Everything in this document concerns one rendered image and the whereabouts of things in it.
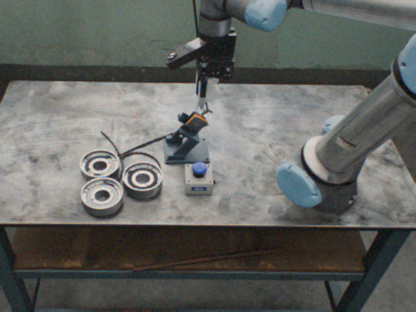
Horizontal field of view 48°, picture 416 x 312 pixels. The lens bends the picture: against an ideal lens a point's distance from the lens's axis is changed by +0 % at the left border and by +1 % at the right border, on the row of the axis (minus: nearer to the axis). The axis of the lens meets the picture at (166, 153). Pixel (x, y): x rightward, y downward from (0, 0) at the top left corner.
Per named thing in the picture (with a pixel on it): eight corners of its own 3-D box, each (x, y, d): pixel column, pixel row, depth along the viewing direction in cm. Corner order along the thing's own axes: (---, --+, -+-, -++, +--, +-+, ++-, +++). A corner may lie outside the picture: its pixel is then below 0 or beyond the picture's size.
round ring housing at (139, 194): (169, 181, 126) (170, 171, 123) (148, 206, 119) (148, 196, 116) (137, 166, 130) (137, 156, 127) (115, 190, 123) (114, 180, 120)
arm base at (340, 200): (345, 171, 130) (356, 145, 123) (362, 214, 119) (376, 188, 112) (291, 170, 130) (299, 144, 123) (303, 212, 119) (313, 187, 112)
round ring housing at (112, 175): (103, 193, 122) (102, 183, 119) (73, 177, 126) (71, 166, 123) (127, 169, 129) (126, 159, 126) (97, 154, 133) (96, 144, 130)
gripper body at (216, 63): (231, 82, 114) (238, 39, 106) (196, 83, 113) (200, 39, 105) (226, 65, 119) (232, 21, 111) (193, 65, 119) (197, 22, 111)
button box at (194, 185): (185, 195, 122) (186, 182, 119) (184, 175, 127) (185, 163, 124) (215, 195, 123) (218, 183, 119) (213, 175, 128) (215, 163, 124)
